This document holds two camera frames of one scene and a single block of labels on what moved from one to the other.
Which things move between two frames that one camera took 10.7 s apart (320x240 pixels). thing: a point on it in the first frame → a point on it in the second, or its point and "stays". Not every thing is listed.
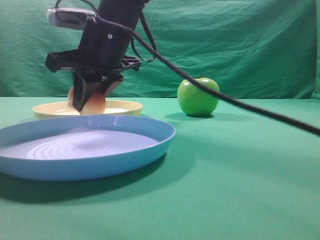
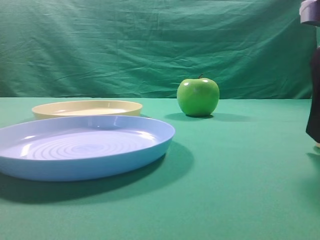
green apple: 196,100 stays
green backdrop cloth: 244,49 stays
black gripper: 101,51 → 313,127
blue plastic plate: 80,146 stays
